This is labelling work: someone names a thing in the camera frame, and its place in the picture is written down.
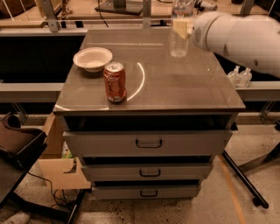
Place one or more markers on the left clear sanitizer bottle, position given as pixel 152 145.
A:
pixel 233 76

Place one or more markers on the white paper bowl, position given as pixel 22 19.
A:
pixel 92 59

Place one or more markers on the red coke can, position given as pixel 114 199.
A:
pixel 115 79

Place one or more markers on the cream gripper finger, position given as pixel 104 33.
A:
pixel 183 27

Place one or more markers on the black metal floor bar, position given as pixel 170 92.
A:
pixel 258 199

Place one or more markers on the top grey drawer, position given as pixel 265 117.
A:
pixel 147 143

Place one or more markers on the white power adapter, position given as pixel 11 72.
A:
pixel 206 6

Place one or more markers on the clear sanitizer bottle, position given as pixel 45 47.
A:
pixel 233 76
pixel 244 78

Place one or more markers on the right clear sanitizer bottle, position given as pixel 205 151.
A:
pixel 244 78

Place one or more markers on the cardboard box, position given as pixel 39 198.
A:
pixel 64 172

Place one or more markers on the grey drawer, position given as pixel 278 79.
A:
pixel 148 192
pixel 135 172
pixel 147 143

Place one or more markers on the grey drawer cabinet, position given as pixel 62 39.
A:
pixel 163 94

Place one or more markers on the middle grey drawer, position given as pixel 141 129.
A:
pixel 135 172

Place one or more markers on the bottom grey drawer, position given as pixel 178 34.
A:
pixel 148 192

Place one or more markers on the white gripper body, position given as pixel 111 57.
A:
pixel 207 31

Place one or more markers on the clear plastic water bottle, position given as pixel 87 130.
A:
pixel 178 47

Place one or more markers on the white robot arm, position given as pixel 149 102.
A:
pixel 252 41

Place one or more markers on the dark brown chair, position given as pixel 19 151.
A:
pixel 20 148

